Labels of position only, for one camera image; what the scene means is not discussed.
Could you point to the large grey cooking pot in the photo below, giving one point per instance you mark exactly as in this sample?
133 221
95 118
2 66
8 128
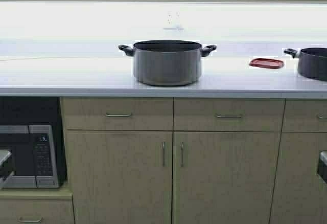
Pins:
167 62

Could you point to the left lower cabinet door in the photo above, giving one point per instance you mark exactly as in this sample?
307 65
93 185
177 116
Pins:
120 176

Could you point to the cabinet door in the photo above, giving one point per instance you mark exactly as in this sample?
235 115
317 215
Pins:
224 177
299 192
120 176

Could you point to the dark pot at right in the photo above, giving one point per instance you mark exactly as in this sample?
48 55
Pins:
311 62

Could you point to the far right lower cabinet door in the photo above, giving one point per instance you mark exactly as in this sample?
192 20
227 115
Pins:
299 192

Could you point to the left lower drawer front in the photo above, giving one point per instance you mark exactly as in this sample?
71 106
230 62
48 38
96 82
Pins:
118 113

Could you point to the drawer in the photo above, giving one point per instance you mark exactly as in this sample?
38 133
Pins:
118 113
305 116
36 211
259 115

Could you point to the right lower drawer front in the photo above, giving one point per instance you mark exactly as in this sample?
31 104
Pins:
259 115

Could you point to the red plastic container lid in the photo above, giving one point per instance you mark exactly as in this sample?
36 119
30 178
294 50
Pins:
266 63

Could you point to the far right drawer front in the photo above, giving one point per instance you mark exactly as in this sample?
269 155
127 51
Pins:
305 116

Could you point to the stainless steel microwave oven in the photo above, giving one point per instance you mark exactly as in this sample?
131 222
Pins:
33 156

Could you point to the bottom left drawer front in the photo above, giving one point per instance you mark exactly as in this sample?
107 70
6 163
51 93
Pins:
36 211

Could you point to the white wall power outlet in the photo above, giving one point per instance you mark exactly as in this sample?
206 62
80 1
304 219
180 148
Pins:
173 21

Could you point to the robot base right bracket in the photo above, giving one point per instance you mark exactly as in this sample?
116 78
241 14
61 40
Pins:
322 166

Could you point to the robot base left bracket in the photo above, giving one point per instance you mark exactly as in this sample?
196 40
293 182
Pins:
7 168

